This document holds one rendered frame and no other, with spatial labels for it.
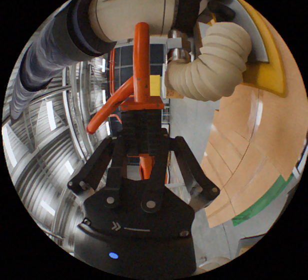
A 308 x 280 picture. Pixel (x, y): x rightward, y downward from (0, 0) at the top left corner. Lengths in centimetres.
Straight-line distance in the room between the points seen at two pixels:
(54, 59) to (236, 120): 50
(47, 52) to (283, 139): 49
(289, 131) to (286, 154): 5
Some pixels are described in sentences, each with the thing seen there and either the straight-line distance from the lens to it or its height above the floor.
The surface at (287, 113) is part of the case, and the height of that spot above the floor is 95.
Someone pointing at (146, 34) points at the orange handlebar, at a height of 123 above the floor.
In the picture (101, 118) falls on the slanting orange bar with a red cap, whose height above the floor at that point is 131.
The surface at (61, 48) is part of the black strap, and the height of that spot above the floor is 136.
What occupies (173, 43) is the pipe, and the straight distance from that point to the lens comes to 17.
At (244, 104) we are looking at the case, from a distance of 35.
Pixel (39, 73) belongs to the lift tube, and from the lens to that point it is 31.
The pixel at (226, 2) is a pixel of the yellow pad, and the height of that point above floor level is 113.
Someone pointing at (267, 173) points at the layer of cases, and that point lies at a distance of 77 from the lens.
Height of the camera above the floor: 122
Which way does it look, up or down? 1 degrees down
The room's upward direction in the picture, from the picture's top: 91 degrees counter-clockwise
